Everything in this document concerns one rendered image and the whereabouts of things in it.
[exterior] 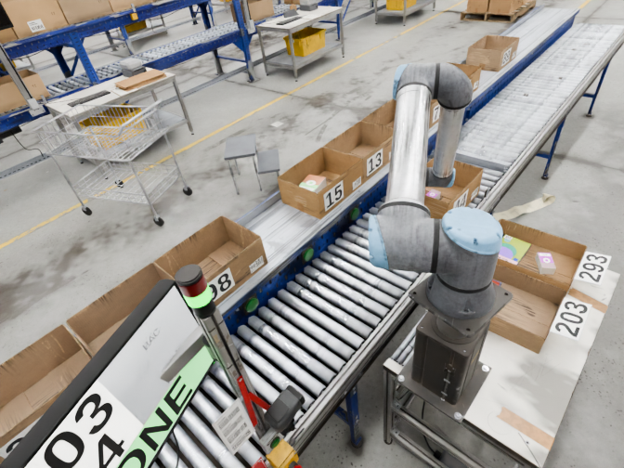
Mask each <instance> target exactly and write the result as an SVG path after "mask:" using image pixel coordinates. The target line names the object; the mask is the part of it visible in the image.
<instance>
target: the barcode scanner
mask: <svg viewBox="0 0 624 468"><path fill-rule="evenodd" d="M305 402H306V400H305V397H304V396H303V394H301V393H300V392H299V391H298V390H297V389H295V388H294V387H293V386H292V385H288V386H287V387H286V389H284V390H283V391H282V392H281V393H280V394H279V396H278V397H277V398H276V400H275V401H274V402H273V403H272V404H271V406H270V408H269V409H268V410H267V411H266V412H265V414H264V419H265V421H266V422H267V423H268V424H269V425H270V426H271V427H272V428H273V429H274V430H276V431H277V432H280V433H281V434H282V435H283V436H285V435H286V434H287V432H288V431H289V429H290V428H291V426H292V425H293V423H294V421H295V419H294V418H293V417H294V416H295V414H296V413H297V412H298V410H299V409H300V408H301V407H302V405H303V404H304V403H305Z"/></svg>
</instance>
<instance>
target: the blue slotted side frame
mask: <svg viewBox="0 0 624 468"><path fill-rule="evenodd" d="M578 13H579V11H578V12H576V13H575V14H574V15H573V16H572V17H571V18H569V19H568V20H567V21H566V22H565V23H563V24H562V25H561V26H560V27H559V28H558V29H556V30H555V31H554V32H553V33H552V34H550V35H549V36H548V37H547V38H546V39H545V40H543V41H542V42H541V43H540V44H539V45H537V46H536V47H535V48H534V49H533V50H531V51H530V52H529V53H528V54H527V55H526V56H524V57H523V58H522V59H521V60H520V61H518V62H517V63H516V64H515V65H514V66H513V67H512V68H511V69H510V70H508V71H507V72H506V73H504V74H503V75H502V77H501V78H499V79H498V80H497V81H496V82H495V83H493V84H492V85H491V86H490V87H489V88H487V89H486V90H485V91H484V92H483V93H482V94H480V95H479V96H478V97H477V98H476V99H474V100H473V101H472V102H471V103H470V104H469V105H468V106H467V107H466V108H465V111H464V115H463V119H462V124H461V125H464V124H465V119H464V118H466V112H467V110H468V109H469V108H470V107H472V108H471V112H470V118H469V119H471V118H472V117H473V115H475V114H476V113H477V112H479V111H480V109H481V110H482V108H483V107H484V106H486V104H487V103H489V101H490V100H492V99H493V98H494V97H495V96H496V95H498V94H499V92H501V90H502V89H504V87H505V86H507V85H508V84H509V83H510V82H511V81H513V79H515V78H516V76H518V75H519V74H521V72H523V71H524V70H525V69H526V68H527V67H528V66H529V65H531V63H532V62H534V60H536V59H537V58H538V57H540V55H542V54H543V52H545V50H547V48H549V47H550V46H552V45H553V43H555V41H557V39H559V38H560V37H561V36H562V35H563V34H565V33H566V31H568V30H569V29H570V28H572V26H573V22H574V19H575V16H576V15H577V14H578ZM563 26H564V28H563ZM532 53H533V54H532ZM531 54H532V55H531ZM523 66H524V67H523ZM491 88H492V90H491ZM482 102H483V103H482ZM436 136H437V132H435V133H434V134H433V135H432V136H431V137H429V138H428V149H427V158H428V156H430V155H431V151H433V150H434V149H435V148H436ZM430 141H431V142H430ZM388 174H389V173H388ZM388 174H387V175H385V176H384V177H383V178H382V179H381V180H380V181H378V182H377V183H376V184H375V185H374V186H373V187H371V188H370V189H369V190H368V191H367V192H365V193H364V194H363V195H362V196H361V197H360V198H358V199H357V200H356V201H355V202H354V203H352V204H351V205H350V206H349V207H348V208H346V209H345V210H344V211H343V212H342V213H341V214H339V215H338V216H337V217H336V218H335V219H333V220H332V221H331V222H330V224H329V225H327V226H326V227H325V228H324V229H322V230H321V231H320V232H319V233H318V234H317V235H316V236H314V237H313V238H312V239H311V240H310V241H308V242H307V243H306V244H305V245H304V246H303V247H301V248H300V249H299V250H298V251H297V252H295V253H294V254H293V255H292V256H291V257H289V258H288V259H287V260H286V261H285V262H284V263H282V264H281V265H280V266H279V267H278V268H276V269H275V270H274V271H273V272H272V273H271V274H269V275H268V276H267V277H266V278H265V279H263V280H262V281H261V282H260V283H259V284H258V285H256V286H255V287H254V288H253V289H252V290H251V291H249V292H248V293H247V294H246V295H244V296H243V297H242V298H241V299H240V300H239V301H238V302H237V303H236V304H235V305H234V306H232V307H231V308H230V309H229V310H228V311H227V312H225V313H224V314H223V315H222V318H223V320H224V321H225V324H226V326H227V329H228V332H229V334H230V335H231V334H233V335H235V336H236V337H238V338H241V337H240V336H239V335H238V334H237V330H238V327H239V326H241V325H245V326H246V327H248V328H249V329H250V328H251V326H250V325H249V324H248V317H251V316H257V317H258V318H259V319H260V318H261V317H260V316H259V315H258V308H261V307H262V306H265V307H266V308H268V309H269V310H270V309H271V308H270V307H269V306H268V300H269V299H271V298H273V297H274V298H276V299H278V300H279V301H280V299H279V298H278V291H280V290H281V289H284V290H285V291H287V292H288V293H289V292H290V291H288V290H287V282H288V283H289V282H290V281H294V282H295V283H297V284H298V282H296V280H295V278H296V277H295V275H297V274H299V273H302V274H304V275H306V274H305V273H304V267H306V266H311V267H313V266H312V263H313V262H312V260H314V259H315V258H318V259H320V253H322V252H323V251H326V252H328V246H330V245H331V244H334V245H335V240H337V239H338V238H343V235H342V234H343V233H345V231H349V230H350V228H349V227H351V226H352V225H357V223H356V221H358V220H359V218H361V219H363V215H364V214H365V213H370V211H369V209H370V208H371V207H375V206H376V205H375V203H377V202H382V200H381V198H383V197H384V196H386V191H387V182H388ZM385 188H386V190H385ZM380 192H381V195H380ZM364 199H365V201H364ZM360 202H361V204H359V203H360ZM368 203H369V206H368ZM357 204H358V209H359V215H358V217H357V219H356V220H353V221H352V222H351V223H349V224H348V220H349V214H348V213H349V211H350V210H351V209H352V208H354V207H355V206H356V205H357ZM361 208H362V212H361ZM336 223H338V225H337V224H336ZM341 227H342V230H341ZM329 229H330V230H331V231H329ZM349 232H350V231H349ZM333 233H334V234H335V236H334V235H333ZM321 236H322V237H323V238H321ZM326 240H327V241H328V242H326ZM314 242H315V245H314ZM310 244H312V245H313V250H314V256H313V257H312V259H311V260H310V261H308V262H306V263H305V264H304V265H303V261H302V256H301V252H302V251H303V250H305V249H306V248H307V247H308V246H309V245H310ZM319 248H320V249H319ZM297 256H298V260H297ZM320 260H321V259H320ZM288 265H290V267H288ZM294 268H295V272H294ZM314 268H315V267H314ZM279 273H280V274H279ZM285 276H287V279H285ZM306 276H307V275H306ZM270 280H271V283H269V281H270ZM277 283H278V288H277V285H276V284H277ZM260 289H261V290H262V291H261V292H260ZM272 289H273V290H272ZM267 292H268V295H267ZM254 293H256V295H257V298H258V301H259V305H258V306H257V308H256V309H255V311H253V312H251V313H250V314H248V315H247V316H245V313H244V310H243V308H242V304H243V303H244V302H245V301H246V300H247V299H248V298H250V297H251V296H252V295H253V294H254ZM263 297H264V298H263ZM239 307H240V308H241V310H239V311H236V310H237V309H238V308H239ZM234 312H235V313H234ZM228 316H230V319H228ZM236 319H238V320H239V322H237V320H236Z"/></svg>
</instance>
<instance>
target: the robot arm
mask: <svg viewBox="0 0 624 468"><path fill-rule="evenodd" d="M472 97H473V87H472V83H471V81H470V79H469V78H468V76H467V75H466V74H465V73H464V72H463V71H462V70H461V69H459V68H458V67H456V66H454V65H452V64H450V63H447V62H440V63H416V64H412V63H409V64H402V65H400V66H398V67H397V69H396V73H395V77H394V83H393V99H394V100H396V114H395V122H394V132H393V140H392V148H391V157H390V165H389V174H388V182H387V191H386V200H385V203H384V204H383V205H381V206H380V207H379V209H378V214H377V215H375V214H374V215H371V216H370V219H369V257H370V263H371V264H372V265H373V266H374V267H379V268H385V269H387V270H388V269H393V270H403V271H412V272H422V273H433V274H432V275H431V277H430V278H429V280H428V282H427V288H426V293H427V297H428V299H429V301H430V303H431V304H432V305H433V306H434V307H435V308H436V309H437V310H438V311H440V312H441V313H443V314H445V315H447V316H450V317H452V318H455V319H478V318H481V317H483V316H485V315H486V314H487V313H488V312H489V311H490V310H491V309H492V307H493V306H494V302H495V298H496V293H495V288H494V286H493V282H492V279H493V275H494V271H495V268H496V265H497V261H498V257H499V253H500V250H501V246H502V227H501V224H500V223H499V222H498V220H496V219H495V217H493V216H492V215H491V214H488V213H486V212H484V211H482V210H479V209H475V208H474V209H471V208H469V207H459V208H454V209H451V210H449V211H448V212H447V213H446V214H445V215H444V216H443V218H442V219H436V218H431V213H430V210H429V209H428V208H427V207H426V206H424V194H425V187H441V188H450V187H452V186H453V183H454V179H455V168H453V164H454V161H455V156H456V151H457V147H458V142H459V137H460V132H461V128H462V119H463V115H464V111H465V108H466V107H467V106H468V105H469V104H470V103H471V101H472ZM431 99H437V102H438V104H439V105H440V113H439V121H438V128H437V136H436V143H435V157H434V165H433V167H426V164H427V149H428V134H429V118H430V103H431Z"/></svg>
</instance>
